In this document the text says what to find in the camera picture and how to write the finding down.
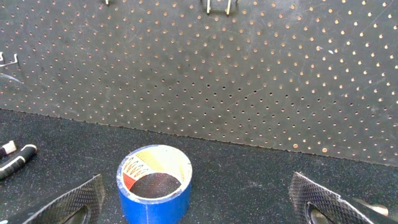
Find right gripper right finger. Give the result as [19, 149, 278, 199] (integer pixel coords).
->
[288, 172, 398, 224]

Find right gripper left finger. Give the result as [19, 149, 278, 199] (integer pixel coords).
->
[0, 174, 106, 224]

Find black and white pliers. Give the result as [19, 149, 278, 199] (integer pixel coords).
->
[0, 139, 39, 181]

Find black pegboard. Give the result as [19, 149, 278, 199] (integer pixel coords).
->
[0, 0, 398, 167]

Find roll of blue tape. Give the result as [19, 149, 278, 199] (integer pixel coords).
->
[116, 144, 193, 224]

